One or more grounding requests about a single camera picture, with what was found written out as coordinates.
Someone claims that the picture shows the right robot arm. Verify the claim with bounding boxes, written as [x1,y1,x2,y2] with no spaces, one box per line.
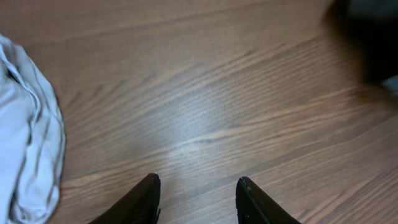
[325,0,397,96]

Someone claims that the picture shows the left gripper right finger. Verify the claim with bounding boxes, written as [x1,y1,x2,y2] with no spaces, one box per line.
[236,177,301,224]

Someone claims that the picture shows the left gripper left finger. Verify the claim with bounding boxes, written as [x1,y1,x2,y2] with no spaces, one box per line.
[90,173,161,224]

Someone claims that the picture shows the folded beige shorts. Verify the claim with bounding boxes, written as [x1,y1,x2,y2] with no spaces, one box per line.
[1,36,66,223]

